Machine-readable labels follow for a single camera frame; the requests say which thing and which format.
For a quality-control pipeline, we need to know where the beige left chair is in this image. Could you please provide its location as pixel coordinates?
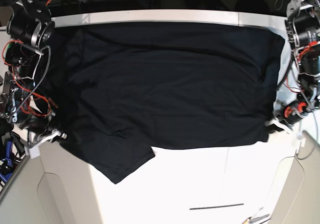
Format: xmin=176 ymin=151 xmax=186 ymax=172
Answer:
xmin=0 ymin=146 xmax=63 ymax=224

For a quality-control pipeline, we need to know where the beige chair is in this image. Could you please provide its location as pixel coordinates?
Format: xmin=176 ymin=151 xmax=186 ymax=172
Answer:
xmin=0 ymin=146 xmax=63 ymax=224
xmin=259 ymin=131 xmax=320 ymax=224

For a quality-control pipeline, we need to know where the grey pliers tool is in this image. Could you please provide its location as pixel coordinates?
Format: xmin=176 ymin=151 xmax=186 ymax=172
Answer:
xmin=242 ymin=207 xmax=271 ymax=224

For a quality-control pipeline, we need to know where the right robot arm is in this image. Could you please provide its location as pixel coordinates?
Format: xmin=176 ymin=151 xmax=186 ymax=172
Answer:
xmin=0 ymin=0 xmax=65 ymax=151

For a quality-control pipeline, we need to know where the black T-shirt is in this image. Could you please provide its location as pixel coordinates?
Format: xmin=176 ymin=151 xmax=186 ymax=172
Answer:
xmin=38 ymin=22 xmax=285 ymax=184

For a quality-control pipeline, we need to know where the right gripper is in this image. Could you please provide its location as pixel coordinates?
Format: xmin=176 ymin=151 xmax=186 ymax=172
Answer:
xmin=19 ymin=119 xmax=67 ymax=149

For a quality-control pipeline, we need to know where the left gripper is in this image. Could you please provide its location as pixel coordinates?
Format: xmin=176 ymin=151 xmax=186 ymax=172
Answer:
xmin=264 ymin=100 xmax=308 ymax=134

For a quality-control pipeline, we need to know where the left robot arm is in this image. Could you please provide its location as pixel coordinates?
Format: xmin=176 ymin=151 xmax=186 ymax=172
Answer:
xmin=265 ymin=0 xmax=320 ymax=133

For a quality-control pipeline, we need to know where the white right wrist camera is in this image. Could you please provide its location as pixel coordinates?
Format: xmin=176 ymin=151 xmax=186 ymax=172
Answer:
xmin=24 ymin=146 xmax=40 ymax=159

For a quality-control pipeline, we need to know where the blue black clutter pile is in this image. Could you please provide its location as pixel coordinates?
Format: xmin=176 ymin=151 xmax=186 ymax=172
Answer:
xmin=0 ymin=123 xmax=27 ymax=188

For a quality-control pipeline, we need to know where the beige right chair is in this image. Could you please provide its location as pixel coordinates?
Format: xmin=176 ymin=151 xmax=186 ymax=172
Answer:
xmin=259 ymin=131 xmax=320 ymax=224

